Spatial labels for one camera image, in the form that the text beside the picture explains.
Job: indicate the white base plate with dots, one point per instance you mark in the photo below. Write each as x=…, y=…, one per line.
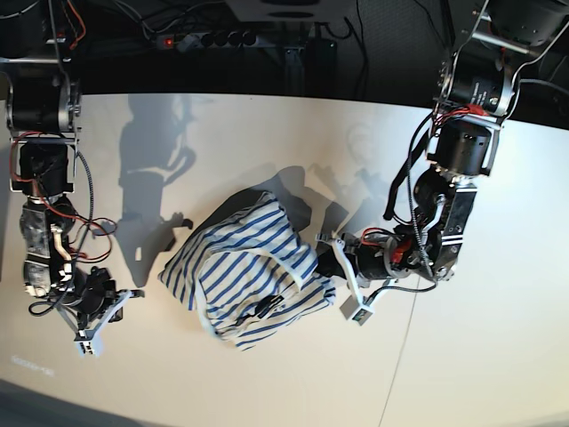
x=289, y=10

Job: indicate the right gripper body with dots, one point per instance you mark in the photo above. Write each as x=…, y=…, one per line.
x=87, y=302

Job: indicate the black power adapter box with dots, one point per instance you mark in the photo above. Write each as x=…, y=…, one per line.
x=320, y=55

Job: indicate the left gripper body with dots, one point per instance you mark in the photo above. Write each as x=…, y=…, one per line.
x=372, y=261

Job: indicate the aluminium table leg profile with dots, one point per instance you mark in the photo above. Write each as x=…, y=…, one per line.
x=294, y=71

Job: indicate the black power strip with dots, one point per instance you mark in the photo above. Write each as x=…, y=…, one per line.
x=207, y=40

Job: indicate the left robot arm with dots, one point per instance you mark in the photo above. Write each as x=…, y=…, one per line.
x=479, y=86

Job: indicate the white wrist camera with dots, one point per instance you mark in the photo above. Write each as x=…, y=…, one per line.
x=89, y=346
x=356, y=311

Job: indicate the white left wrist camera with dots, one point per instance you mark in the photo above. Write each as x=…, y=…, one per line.
x=356, y=311

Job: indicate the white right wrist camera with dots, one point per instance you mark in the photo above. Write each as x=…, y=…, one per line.
x=89, y=346

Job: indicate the blue white striped T-shirt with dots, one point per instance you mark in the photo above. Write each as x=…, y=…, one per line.
x=249, y=275

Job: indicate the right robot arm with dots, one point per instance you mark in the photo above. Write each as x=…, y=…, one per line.
x=42, y=107

